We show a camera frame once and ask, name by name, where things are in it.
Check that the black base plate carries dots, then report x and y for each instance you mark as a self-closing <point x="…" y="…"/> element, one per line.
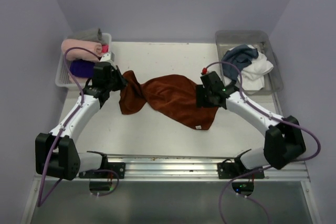
<point x="118" y="167"/>
<point x="231" y="168"/>

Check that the white plastic basket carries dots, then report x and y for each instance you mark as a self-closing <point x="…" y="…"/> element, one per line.
<point x="62" y="78"/>

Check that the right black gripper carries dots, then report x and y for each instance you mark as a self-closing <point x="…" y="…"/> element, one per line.
<point x="200" y="101"/>

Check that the pale pink lower towel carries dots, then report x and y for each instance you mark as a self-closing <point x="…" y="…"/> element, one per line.
<point x="74" y="79"/>

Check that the purple rolled towel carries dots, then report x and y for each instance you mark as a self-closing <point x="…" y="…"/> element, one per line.
<point x="82" y="68"/>

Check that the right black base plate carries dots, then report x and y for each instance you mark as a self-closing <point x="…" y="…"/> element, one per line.
<point x="231" y="168"/>

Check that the brown rust towel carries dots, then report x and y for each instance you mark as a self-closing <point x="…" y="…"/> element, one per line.
<point x="173" y="95"/>

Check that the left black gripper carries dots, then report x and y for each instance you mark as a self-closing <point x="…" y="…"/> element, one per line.
<point x="122" y="82"/>

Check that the grey rolled towel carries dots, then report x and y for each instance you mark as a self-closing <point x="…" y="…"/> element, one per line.
<point x="93" y="34"/>

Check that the white crumpled towel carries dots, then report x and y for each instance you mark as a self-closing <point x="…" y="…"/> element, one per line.
<point x="253" y="76"/>

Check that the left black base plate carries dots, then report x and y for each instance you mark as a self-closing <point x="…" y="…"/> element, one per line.
<point x="118" y="167"/>

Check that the hot pink rolled towel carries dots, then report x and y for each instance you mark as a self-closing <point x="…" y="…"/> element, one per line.
<point x="105" y="49"/>

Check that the clear plastic bin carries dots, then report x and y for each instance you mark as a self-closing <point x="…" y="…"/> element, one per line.
<point x="227" y="39"/>

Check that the aluminium mounting rail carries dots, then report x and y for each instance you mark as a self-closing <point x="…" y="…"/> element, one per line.
<point x="192" y="169"/>

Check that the light pink rolled towel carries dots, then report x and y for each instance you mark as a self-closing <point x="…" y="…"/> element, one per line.
<point x="83" y="50"/>

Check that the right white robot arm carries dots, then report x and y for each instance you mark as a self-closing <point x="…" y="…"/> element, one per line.
<point x="283" y="137"/>

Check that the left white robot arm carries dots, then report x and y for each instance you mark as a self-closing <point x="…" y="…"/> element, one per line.
<point x="55" y="152"/>

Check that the blue grey towel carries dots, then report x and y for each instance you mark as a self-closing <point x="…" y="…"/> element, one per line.
<point x="241" y="57"/>

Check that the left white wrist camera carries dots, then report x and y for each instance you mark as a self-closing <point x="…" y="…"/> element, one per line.
<point x="108" y="57"/>

